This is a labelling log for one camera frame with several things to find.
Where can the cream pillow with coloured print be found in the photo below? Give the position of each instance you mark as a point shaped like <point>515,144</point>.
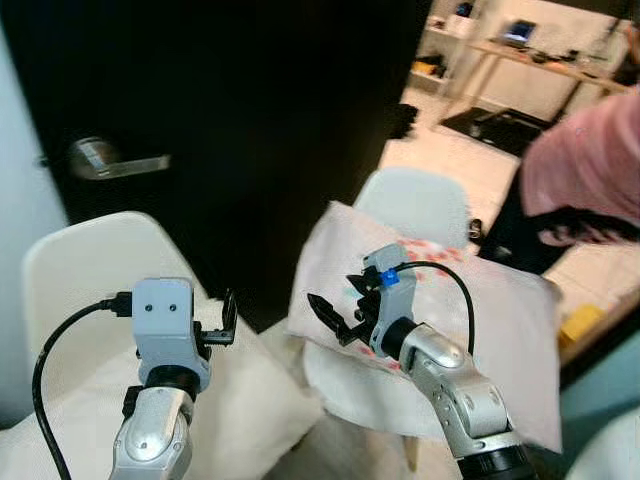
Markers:
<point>500,330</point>

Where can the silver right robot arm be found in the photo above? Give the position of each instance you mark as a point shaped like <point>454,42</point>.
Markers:
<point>465,400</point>

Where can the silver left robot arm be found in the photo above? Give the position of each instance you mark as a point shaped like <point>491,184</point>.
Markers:
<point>150,430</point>

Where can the plain cream pillow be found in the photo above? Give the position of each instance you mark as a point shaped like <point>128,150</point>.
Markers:
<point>250,410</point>

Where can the white plastic shell chair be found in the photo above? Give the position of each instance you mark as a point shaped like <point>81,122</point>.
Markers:
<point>80,270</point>
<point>415,205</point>

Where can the person's black-trousered legs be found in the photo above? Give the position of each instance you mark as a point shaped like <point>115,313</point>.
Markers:
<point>515,235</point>

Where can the black object on floor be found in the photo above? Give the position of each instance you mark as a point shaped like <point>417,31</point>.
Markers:
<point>404,121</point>

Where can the black door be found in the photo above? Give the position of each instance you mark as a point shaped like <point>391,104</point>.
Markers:
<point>250,120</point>

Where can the black floor mat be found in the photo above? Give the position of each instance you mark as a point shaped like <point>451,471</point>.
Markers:
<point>497,130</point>

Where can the small yellow object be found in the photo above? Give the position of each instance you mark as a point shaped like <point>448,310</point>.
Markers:
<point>582,323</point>

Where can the white bedding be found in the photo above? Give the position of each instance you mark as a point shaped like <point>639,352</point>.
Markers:
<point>610,455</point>

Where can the white shelf unit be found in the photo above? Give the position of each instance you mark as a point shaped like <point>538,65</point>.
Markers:
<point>440,45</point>

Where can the wooden table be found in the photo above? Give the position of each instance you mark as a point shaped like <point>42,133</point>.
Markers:
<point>560,68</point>

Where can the open laptop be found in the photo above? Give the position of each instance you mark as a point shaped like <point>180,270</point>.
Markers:
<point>518,33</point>

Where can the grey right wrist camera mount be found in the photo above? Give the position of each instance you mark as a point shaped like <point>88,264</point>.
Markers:
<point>385,300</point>

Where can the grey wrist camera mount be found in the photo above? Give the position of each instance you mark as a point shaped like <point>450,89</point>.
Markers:
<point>385,300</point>
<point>165,325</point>

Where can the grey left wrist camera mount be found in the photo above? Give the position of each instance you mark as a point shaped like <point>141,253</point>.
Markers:
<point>165,325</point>

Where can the teal upholstered bed frame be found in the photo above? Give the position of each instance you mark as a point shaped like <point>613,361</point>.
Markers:
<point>600,385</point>

